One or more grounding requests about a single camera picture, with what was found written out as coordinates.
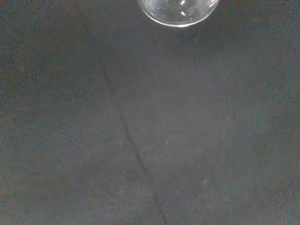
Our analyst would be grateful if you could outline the black bench cloth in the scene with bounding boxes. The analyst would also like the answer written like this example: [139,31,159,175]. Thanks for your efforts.
[0,0,300,225]

